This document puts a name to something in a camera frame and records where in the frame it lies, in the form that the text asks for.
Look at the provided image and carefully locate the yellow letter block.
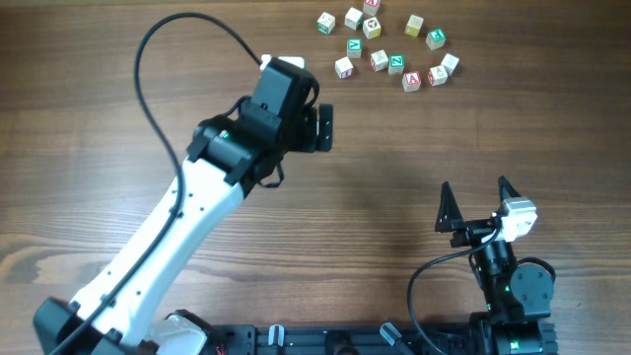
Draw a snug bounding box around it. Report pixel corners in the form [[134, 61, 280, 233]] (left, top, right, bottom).
[[404, 15, 424, 37]]

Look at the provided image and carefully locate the black right camera cable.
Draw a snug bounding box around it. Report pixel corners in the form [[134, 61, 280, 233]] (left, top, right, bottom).
[[406, 227, 504, 355]]

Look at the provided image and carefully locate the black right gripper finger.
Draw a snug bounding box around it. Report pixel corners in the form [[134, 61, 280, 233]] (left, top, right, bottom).
[[498, 176, 521, 213], [435, 181, 464, 233]]

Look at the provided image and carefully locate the snail picture wooden block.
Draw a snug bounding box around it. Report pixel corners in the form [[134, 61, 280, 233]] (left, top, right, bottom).
[[370, 49, 389, 72]]

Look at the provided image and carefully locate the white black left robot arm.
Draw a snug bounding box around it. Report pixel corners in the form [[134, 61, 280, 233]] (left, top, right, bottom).
[[34, 54, 332, 354]]

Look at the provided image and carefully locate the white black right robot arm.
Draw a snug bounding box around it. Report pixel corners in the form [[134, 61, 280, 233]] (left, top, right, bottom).
[[435, 177, 559, 355]]

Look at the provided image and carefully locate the red A top block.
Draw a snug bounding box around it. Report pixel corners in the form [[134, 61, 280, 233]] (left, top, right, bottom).
[[402, 71, 422, 92]]

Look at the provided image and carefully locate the blue P wooden block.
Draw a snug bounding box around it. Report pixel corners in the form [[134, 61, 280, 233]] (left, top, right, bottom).
[[441, 53, 459, 76]]

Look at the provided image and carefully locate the red rim picture block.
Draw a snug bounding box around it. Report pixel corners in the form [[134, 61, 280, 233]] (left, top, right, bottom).
[[428, 65, 449, 87]]

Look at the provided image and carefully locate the green letter block far left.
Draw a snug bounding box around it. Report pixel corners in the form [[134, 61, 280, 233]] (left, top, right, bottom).
[[316, 12, 336, 36]]

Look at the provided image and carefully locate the green V top block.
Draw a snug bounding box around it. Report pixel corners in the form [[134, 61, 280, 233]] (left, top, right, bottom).
[[346, 38, 363, 59]]

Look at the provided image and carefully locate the yellow rim picture block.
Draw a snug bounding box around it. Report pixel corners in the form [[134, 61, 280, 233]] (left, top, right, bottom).
[[363, 17, 382, 39]]

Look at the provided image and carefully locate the green N side block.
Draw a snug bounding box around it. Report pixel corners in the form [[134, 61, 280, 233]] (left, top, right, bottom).
[[344, 7, 363, 31]]

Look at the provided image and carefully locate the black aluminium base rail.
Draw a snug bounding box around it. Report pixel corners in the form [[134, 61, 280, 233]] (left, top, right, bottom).
[[206, 322, 559, 355]]

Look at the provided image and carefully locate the green E top block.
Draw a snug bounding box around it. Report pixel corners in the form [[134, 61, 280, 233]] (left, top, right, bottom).
[[426, 29, 447, 50]]

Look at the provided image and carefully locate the red I wooden block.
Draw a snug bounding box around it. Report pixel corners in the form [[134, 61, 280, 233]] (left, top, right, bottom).
[[334, 56, 354, 79]]

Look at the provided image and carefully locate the red X top block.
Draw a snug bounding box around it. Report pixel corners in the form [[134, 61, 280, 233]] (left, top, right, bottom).
[[363, 0, 381, 16]]

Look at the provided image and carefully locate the green Z top block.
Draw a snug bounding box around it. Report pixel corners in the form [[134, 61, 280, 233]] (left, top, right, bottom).
[[387, 54, 405, 75]]

